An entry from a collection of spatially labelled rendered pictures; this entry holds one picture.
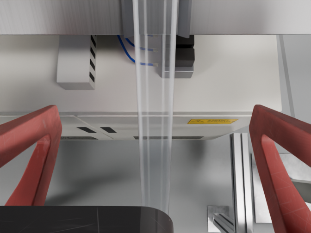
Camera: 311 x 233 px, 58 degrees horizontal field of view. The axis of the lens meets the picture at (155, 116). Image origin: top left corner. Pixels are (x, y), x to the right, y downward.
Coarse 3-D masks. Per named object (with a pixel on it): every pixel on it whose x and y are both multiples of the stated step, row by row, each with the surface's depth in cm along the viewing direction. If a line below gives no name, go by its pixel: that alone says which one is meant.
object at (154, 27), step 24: (144, 0) 9; (168, 0) 9; (144, 24) 9; (168, 24) 9; (144, 48) 9; (168, 48) 9; (144, 72) 10; (168, 72) 10; (144, 96) 10; (168, 96) 10; (144, 120) 11; (168, 120) 11; (144, 144) 12; (168, 144) 12; (144, 168) 13; (168, 168) 13; (144, 192) 14; (168, 192) 14
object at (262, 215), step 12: (252, 156) 105; (288, 156) 105; (252, 168) 105; (288, 168) 105; (300, 168) 105; (252, 180) 105; (300, 180) 96; (300, 192) 88; (264, 204) 102; (264, 216) 102
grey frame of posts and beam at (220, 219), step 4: (216, 216) 97; (220, 216) 96; (224, 216) 96; (216, 220) 97; (220, 220) 91; (224, 220) 90; (228, 220) 90; (232, 220) 90; (216, 224) 97; (220, 224) 91; (224, 224) 85; (228, 224) 83; (232, 224) 85; (220, 228) 91; (224, 228) 89; (228, 228) 81; (232, 228) 78; (224, 232) 85; (228, 232) 84; (232, 232) 77
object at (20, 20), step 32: (0, 0) 10; (32, 0) 10; (64, 0) 10; (96, 0) 10; (128, 0) 9; (192, 0) 10; (224, 0) 10; (256, 0) 10; (288, 0) 10; (0, 32) 10; (32, 32) 10; (64, 32) 10; (96, 32) 10; (128, 32) 10; (192, 32) 10; (224, 32) 10; (256, 32) 10; (288, 32) 10
